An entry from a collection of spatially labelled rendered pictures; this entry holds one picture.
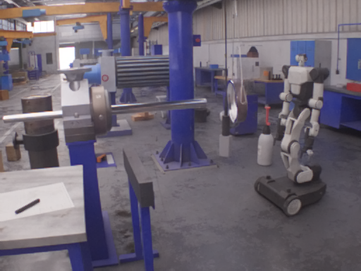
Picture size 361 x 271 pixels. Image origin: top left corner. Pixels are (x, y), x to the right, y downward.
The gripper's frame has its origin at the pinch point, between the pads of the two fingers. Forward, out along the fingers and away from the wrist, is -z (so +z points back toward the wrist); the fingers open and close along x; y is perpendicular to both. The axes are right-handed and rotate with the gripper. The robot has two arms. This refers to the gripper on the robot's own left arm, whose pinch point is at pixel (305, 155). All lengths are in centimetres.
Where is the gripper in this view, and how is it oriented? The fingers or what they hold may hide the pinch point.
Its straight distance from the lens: 295.0
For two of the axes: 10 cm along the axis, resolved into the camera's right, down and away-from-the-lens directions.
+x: -9.4, -1.0, -3.4
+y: 3.1, 2.1, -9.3
